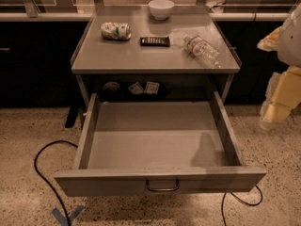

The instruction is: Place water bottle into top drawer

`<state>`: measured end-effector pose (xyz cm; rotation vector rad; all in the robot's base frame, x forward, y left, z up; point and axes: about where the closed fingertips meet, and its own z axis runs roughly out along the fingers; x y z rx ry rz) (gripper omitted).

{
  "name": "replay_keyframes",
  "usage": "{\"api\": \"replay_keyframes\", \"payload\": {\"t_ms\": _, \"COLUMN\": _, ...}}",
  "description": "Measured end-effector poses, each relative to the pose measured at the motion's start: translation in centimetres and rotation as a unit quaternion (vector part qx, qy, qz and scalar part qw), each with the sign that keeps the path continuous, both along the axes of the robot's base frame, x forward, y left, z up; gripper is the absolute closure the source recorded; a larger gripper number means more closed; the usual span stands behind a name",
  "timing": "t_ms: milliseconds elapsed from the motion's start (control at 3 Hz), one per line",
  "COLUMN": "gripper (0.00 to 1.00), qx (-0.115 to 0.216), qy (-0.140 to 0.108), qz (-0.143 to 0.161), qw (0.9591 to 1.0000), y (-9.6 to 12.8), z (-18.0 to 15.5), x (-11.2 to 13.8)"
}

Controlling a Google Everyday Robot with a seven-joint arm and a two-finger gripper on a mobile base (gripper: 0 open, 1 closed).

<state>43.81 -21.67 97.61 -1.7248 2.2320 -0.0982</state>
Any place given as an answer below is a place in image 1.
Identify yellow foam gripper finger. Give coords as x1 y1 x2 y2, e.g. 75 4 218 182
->
259 66 301 130
257 26 281 52

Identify clear plastic water bottle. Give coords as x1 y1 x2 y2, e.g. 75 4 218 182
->
183 35 220 67

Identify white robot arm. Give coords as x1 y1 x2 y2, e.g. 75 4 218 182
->
257 4 301 130

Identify grey cabinet with counter top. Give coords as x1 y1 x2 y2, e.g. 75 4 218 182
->
71 6 240 103

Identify grey open top drawer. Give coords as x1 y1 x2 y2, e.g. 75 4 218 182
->
55 92 266 197

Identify black chocolate bar pack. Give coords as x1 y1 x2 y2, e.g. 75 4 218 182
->
140 37 170 47

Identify white ceramic bowl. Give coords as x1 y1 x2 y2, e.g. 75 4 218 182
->
149 0 174 20

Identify white sticker label right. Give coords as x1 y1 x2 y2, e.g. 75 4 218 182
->
145 81 160 94

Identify white sticker label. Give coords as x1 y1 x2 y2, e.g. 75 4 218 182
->
128 82 144 95
145 81 160 94

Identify white sticker label left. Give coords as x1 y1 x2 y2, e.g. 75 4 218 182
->
128 82 144 95

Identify crushed green white soda can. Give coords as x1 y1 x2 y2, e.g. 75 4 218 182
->
101 22 132 40

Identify blue tape cross mark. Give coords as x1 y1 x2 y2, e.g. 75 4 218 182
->
52 205 85 226

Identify black floor cable right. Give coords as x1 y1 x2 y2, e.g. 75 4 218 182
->
220 185 263 226

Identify black floor cable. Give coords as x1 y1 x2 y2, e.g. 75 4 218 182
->
220 185 263 226
33 139 79 226

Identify metal drawer handle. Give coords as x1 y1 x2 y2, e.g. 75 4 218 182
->
146 180 180 193

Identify black floor cable left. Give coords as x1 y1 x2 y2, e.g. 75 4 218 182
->
33 139 79 226

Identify white horizontal rail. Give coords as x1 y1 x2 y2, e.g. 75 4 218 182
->
0 12 291 23

